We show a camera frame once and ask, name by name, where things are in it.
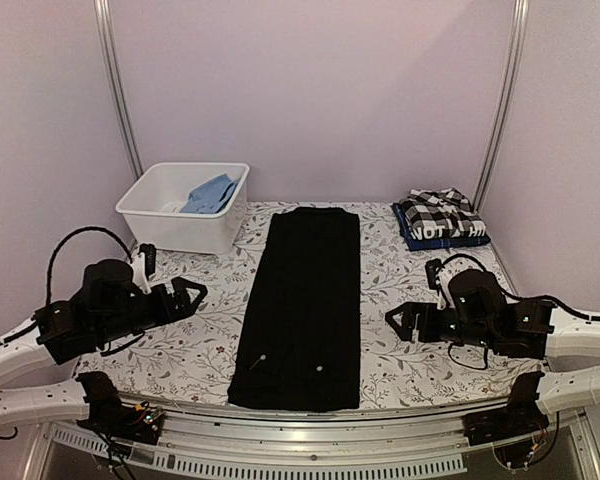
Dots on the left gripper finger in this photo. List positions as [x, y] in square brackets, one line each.
[187, 306]
[193, 290]

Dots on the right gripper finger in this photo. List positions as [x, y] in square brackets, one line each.
[407, 312]
[405, 329]

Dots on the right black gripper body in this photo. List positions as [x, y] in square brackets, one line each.
[432, 332]

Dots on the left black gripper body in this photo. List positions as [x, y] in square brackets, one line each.
[163, 313]

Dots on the black long sleeve shirt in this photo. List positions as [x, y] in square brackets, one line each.
[300, 343]

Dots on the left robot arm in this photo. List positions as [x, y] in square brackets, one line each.
[114, 308]

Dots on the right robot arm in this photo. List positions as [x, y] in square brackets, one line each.
[473, 309]

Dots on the dark blue folded shirt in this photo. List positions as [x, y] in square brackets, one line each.
[436, 243]

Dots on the white plastic bin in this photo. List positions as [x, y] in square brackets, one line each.
[153, 207]

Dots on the light blue shirt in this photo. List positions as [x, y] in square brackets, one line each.
[210, 197]

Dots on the black white checkered shirt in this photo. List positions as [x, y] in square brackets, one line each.
[436, 214]

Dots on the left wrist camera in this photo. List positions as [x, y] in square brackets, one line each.
[144, 266]

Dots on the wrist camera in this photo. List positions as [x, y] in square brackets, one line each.
[438, 280]
[144, 266]

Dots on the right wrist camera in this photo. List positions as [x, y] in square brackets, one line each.
[438, 280]

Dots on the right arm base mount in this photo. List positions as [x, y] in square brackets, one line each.
[511, 420]

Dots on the aluminium front rail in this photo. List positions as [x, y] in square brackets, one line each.
[213, 442]

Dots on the left aluminium frame post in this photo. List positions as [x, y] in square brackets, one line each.
[105, 29]

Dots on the aluminium frame post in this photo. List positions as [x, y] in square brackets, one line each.
[105, 29]
[512, 66]

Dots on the right aluminium frame post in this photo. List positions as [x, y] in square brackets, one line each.
[512, 66]

